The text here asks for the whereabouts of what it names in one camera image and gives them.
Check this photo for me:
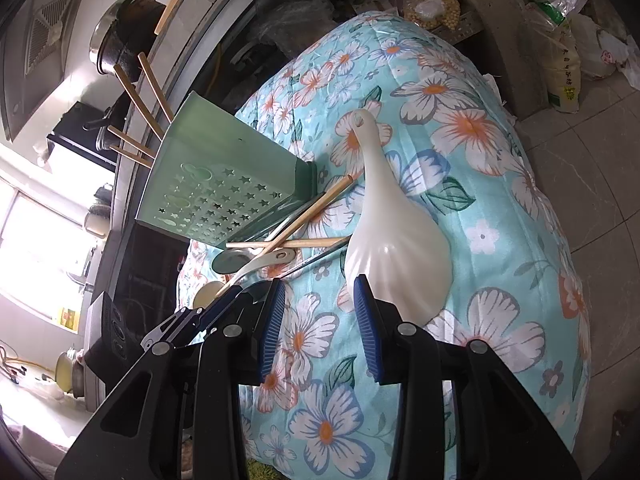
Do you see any beige soup spoon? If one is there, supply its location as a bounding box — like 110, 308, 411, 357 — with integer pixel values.
191, 248, 296, 310

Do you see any metal spoon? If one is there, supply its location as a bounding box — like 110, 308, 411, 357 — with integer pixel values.
278, 236, 350, 278

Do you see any white shell rice paddle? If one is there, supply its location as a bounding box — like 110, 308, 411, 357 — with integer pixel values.
345, 110, 452, 326

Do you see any wooden chopstick six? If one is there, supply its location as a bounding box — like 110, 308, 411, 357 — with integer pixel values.
226, 236, 348, 249

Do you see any wooden chopstick five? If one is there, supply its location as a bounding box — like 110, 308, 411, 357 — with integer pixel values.
215, 174, 354, 298

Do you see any wooden chopstick four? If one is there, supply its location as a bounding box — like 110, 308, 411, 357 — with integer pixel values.
111, 145, 152, 169

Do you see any wooden chopstick three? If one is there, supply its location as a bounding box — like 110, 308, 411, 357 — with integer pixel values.
107, 125, 155, 159

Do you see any wooden chopstick two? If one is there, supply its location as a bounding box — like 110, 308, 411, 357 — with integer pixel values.
138, 52, 175, 122

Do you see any wooden chopstick one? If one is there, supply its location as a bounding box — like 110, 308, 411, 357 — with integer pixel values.
114, 64, 165, 141

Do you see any green plastic utensil holder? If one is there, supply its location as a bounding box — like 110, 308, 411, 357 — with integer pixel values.
136, 92, 317, 246

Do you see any floral blue quilt cloth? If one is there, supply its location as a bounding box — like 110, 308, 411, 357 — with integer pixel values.
177, 8, 592, 480

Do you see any black wok pan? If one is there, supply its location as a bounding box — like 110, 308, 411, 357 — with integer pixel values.
82, 92, 131, 151

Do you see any black stock pot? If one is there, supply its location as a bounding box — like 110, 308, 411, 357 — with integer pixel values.
89, 0, 166, 82

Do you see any bag of beans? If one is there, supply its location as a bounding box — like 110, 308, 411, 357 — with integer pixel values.
402, 0, 461, 30

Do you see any rice sack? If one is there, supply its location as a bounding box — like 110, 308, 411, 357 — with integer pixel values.
524, 3, 582, 114

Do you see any range hood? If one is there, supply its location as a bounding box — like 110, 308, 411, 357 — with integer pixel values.
1, 0, 81, 142

